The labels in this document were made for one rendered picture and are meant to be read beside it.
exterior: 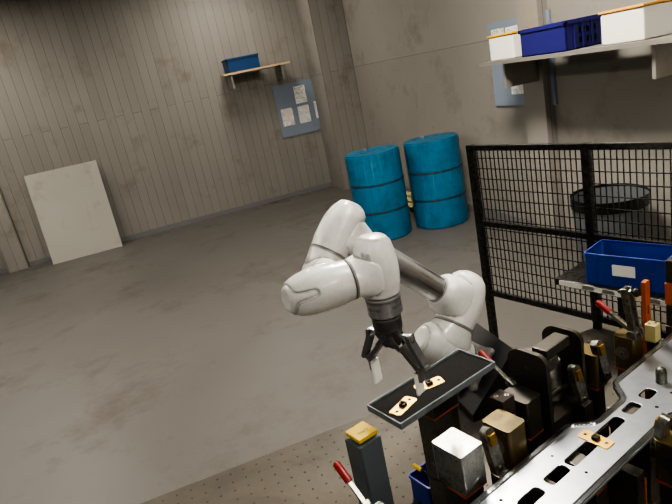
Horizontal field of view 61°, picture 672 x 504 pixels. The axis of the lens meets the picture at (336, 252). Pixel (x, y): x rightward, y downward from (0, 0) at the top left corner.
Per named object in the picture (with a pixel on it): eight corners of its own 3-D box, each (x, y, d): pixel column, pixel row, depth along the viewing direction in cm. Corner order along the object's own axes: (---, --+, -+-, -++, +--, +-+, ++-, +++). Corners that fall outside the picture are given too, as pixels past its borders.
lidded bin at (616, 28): (686, 30, 375) (685, -6, 368) (645, 40, 366) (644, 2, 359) (635, 38, 413) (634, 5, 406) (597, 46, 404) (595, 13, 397)
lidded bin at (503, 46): (547, 51, 500) (545, 24, 493) (514, 58, 491) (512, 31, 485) (518, 55, 537) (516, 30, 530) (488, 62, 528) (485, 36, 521)
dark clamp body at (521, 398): (538, 517, 167) (525, 405, 155) (505, 497, 176) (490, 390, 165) (553, 503, 170) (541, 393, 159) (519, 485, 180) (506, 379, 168)
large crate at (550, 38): (611, 41, 438) (609, 11, 432) (566, 51, 427) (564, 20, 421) (560, 48, 490) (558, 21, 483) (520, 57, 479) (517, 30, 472)
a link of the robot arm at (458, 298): (453, 330, 233) (473, 281, 237) (481, 337, 219) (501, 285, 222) (300, 246, 199) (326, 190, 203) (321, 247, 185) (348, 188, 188)
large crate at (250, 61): (256, 68, 964) (253, 55, 958) (261, 66, 926) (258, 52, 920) (224, 74, 950) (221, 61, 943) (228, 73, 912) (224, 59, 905)
